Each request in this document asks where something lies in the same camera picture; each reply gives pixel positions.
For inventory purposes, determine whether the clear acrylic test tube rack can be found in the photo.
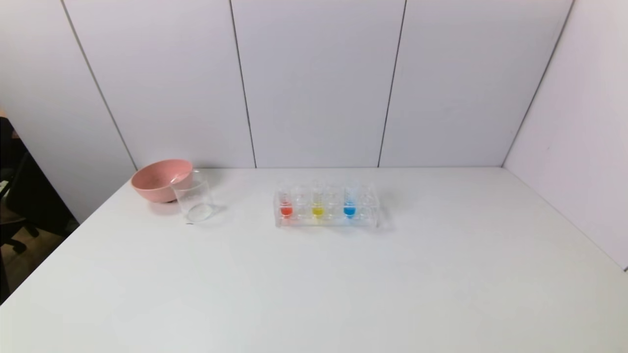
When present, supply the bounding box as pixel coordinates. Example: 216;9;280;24
273;182;381;229

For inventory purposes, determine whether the pink plastic bowl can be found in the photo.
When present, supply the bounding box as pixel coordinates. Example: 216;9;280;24
131;159;193;203

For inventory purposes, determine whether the test tube with yellow pigment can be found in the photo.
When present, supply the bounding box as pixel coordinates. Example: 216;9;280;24
311;181;326;220

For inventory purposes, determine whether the test tube with red pigment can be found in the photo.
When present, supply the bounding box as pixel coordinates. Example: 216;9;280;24
279;182;294;219

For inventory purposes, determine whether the test tube with blue pigment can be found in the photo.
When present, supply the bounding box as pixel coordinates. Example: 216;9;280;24
342;181;357;219

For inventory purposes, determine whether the clear plastic beaker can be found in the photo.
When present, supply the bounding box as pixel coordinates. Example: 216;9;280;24
170;170;217;225

